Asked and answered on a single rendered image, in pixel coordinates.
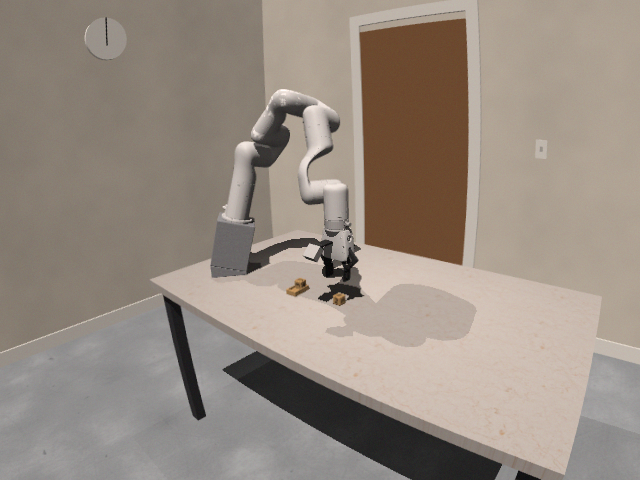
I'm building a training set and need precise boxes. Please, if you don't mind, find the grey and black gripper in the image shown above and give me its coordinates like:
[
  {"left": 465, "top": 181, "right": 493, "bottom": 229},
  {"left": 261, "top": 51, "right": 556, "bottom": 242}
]
[{"left": 321, "top": 227, "right": 358, "bottom": 282}]

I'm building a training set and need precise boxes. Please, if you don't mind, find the wooden tray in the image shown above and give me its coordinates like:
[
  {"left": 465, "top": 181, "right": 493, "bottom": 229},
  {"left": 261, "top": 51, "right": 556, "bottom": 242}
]
[{"left": 286, "top": 284, "right": 309, "bottom": 296}]

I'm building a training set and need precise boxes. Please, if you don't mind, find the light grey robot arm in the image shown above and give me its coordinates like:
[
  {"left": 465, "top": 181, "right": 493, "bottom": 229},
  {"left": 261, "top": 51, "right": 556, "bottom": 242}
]
[{"left": 221, "top": 89, "right": 351, "bottom": 230}]

